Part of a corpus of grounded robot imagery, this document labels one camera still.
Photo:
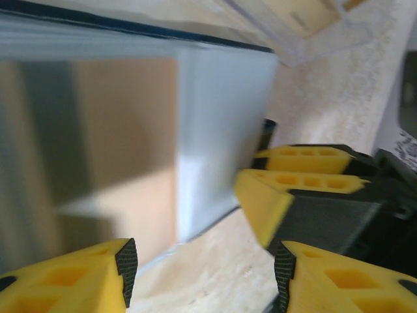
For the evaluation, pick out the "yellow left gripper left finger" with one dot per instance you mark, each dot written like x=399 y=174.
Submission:
x=65 y=280

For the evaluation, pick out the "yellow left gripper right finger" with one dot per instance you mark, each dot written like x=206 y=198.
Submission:
x=342 y=287

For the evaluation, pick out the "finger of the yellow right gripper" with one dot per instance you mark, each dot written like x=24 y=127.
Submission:
x=293 y=159
x=267 y=208

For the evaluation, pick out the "blue leather card holder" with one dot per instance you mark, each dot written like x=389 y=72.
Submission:
x=221 y=114

